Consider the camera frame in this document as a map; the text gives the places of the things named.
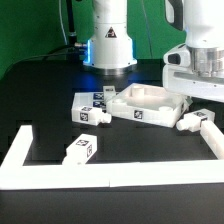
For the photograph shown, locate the white tag sheet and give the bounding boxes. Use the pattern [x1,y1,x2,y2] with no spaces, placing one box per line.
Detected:
[73,92,106,110]

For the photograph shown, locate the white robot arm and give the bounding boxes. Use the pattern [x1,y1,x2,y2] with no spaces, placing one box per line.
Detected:
[84,0,224,103]

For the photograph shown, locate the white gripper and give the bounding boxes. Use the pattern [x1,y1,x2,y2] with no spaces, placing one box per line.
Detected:
[162,44,224,103]

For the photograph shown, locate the white U-shaped fence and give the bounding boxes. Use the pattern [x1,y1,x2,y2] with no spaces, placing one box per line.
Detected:
[0,125,224,190]

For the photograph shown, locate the white square tabletop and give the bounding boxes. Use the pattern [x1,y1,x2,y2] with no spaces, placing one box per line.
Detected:
[106,83,189,128]

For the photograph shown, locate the black cables behind robot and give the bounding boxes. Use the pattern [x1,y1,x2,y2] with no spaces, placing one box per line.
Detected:
[9,0,89,68]

